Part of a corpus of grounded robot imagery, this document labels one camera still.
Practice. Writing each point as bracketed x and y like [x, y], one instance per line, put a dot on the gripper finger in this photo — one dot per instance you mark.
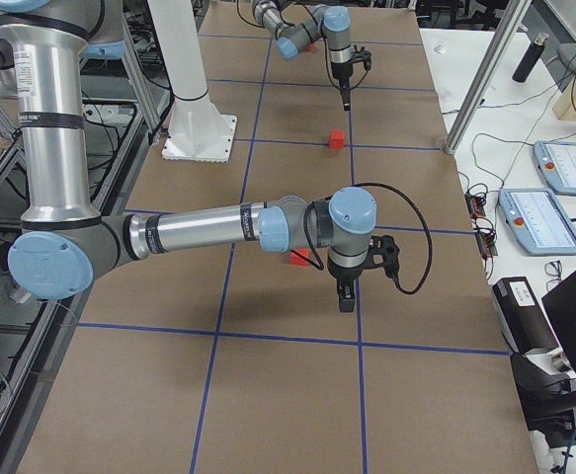
[346, 296]

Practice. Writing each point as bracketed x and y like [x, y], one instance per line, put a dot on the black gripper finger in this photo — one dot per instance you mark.
[345, 92]

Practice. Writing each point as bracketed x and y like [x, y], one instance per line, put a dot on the red block moved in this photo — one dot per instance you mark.
[336, 139]
[299, 257]

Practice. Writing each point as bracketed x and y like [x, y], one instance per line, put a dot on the black water bottle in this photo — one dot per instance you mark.
[530, 58]

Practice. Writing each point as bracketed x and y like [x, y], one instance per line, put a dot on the black box with label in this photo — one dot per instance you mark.
[523, 324]

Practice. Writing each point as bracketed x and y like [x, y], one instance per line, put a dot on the teach pendant nearer blue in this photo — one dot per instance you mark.
[538, 222]

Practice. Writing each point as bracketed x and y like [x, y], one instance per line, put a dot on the eyeglasses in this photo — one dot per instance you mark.
[553, 270]

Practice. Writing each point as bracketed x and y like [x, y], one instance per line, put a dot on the teach pendant farther blue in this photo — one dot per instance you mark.
[556, 161]

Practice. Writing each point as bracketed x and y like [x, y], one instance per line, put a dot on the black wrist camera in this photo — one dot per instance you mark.
[383, 254]

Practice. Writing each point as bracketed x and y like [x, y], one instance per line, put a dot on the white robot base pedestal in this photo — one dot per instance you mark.
[197, 131]

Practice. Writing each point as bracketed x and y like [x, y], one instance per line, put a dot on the aluminium frame post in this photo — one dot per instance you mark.
[495, 51]

